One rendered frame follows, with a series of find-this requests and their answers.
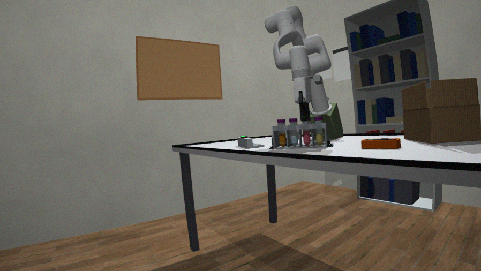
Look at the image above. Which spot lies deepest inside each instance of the orange rectangular block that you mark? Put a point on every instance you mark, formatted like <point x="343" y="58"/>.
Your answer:
<point x="383" y="143"/>

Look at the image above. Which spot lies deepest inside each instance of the brown cardboard box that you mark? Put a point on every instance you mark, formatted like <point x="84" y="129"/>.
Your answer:
<point x="449" y="111"/>

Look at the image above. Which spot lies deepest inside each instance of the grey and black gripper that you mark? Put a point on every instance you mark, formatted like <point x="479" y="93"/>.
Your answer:
<point x="302" y="96"/>

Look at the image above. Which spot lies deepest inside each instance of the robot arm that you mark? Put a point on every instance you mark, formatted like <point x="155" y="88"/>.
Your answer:
<point x="289" y="23"/>

